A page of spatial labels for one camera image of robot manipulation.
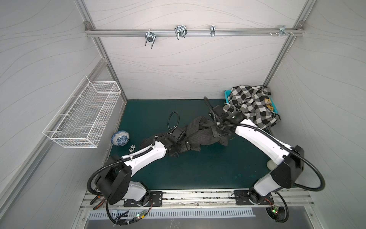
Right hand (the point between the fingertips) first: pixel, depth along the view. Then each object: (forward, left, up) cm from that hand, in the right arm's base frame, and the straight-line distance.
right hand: (219, 127), depth 81 cm
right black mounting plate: (-33, -14, -9) cm, 37 cm away
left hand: (-7, +19, -10) cm, 23 cm away
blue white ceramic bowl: (-2, +65, -15) cm, 67 cm away
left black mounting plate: (-36, +34, -17) cm, 52 cm away
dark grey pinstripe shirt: (+2, +12, -7) cm, 14 cm away
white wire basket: (-9, +71, +15) cm, 73 cm away
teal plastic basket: (+41, -12, -9) cm, 43 cm away
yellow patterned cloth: (+29, -41, -9) cm, 51 cm away
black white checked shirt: (+29, -27, -7) cm, 40 cm away
